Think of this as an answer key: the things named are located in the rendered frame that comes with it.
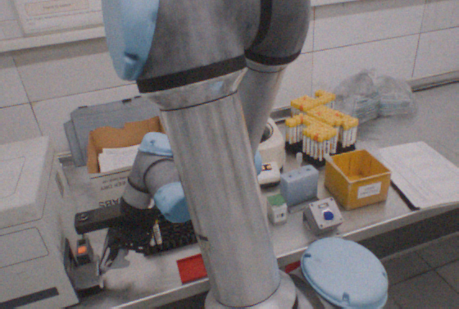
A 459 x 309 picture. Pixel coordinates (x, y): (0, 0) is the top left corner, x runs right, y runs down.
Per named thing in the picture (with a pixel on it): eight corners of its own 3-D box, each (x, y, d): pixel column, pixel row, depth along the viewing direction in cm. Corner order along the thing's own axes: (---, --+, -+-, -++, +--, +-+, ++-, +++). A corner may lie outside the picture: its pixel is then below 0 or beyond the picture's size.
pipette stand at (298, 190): (290, 214, 101) (290, 185, 96) (277, 200, 107) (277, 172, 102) (320, 202, 104) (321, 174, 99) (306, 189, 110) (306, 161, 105)
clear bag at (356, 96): (347, 132, 138) (352, 86, 128) (314, 116, 151) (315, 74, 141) (388, 111, 150) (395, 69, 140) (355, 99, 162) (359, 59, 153)
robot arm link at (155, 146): (153, 147, 67) (138, 126, 73) (134, 195, 71) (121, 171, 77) (188, 152, 72) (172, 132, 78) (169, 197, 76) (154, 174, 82)
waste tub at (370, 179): (346, 211, 100) (349, 183, 95) (322, 184, 111) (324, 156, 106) (388, 200, 103) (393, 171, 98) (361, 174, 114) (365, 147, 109)
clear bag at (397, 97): (374, 117, 146) (378, 85, 140) (361, 100, 161) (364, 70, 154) (424, 114, 146) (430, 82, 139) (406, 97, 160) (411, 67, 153)
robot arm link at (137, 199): (128, 190, 71) (125, 169, 78) (121, 209, 73) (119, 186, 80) (164, 197, 75) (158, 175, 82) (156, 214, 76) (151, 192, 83)
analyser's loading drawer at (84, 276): (5, 316, 77) (-5, 301, 74) (11, 291, 82) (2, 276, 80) (103, 287, 82) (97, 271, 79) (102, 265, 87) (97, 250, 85)
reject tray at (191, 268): (182, 284, 83) (181, 281, 83) (176, 262, 89) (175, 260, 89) (210, 274, 85) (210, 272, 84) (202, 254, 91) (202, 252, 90)
